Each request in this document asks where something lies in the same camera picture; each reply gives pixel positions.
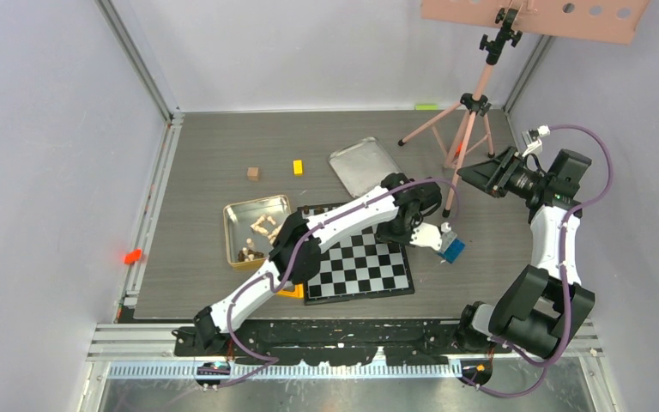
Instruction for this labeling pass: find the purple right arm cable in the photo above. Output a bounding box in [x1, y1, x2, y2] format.
[460, 124, 615, 399]

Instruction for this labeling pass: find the tin lid with bears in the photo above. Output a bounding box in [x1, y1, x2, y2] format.
[328, 136, 402, 198]

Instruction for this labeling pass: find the yellow triangular toy frame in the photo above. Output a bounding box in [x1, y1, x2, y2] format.
[277, 284, 305, 299]

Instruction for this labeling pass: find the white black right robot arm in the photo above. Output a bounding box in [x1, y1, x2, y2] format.
[454, 147, 596, 360]

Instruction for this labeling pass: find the gold tin box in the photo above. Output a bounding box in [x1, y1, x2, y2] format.
[222, 195, 291, 270]

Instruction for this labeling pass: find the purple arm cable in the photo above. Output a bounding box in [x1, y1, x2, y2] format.
[460, 124, 615, 399]
[215, 177, 462, 391]

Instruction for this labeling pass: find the pink tripod music stand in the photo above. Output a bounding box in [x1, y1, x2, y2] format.
[397, 0, 652, 219]

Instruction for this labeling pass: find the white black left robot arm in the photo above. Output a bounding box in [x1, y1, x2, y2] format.
[193, 173, 443, 355]

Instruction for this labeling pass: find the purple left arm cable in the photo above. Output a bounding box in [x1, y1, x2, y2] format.
[215, 177, 462, 391]

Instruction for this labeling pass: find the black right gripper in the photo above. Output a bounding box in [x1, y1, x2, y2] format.
[458, 146, 550, 200]

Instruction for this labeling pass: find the small green block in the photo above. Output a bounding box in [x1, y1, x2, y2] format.
[414, 104, 438, 111]

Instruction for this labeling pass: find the small yellow block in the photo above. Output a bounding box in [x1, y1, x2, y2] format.
[292, 160, 304, 177]

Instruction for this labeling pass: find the red orange block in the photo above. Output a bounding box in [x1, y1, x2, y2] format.
[123, 248, 142, 265]

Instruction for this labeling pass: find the small wooden block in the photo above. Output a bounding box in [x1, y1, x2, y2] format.
[246, 167, 261, 182]

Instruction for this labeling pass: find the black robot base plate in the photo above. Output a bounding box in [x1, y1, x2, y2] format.
[172, 318, 495, 367]

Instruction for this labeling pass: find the blue white lego block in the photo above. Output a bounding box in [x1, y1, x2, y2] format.
[438, 222, 465, 264]

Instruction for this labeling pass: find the black white folding chessboard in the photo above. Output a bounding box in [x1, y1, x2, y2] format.
[304, 227, 415, 306]

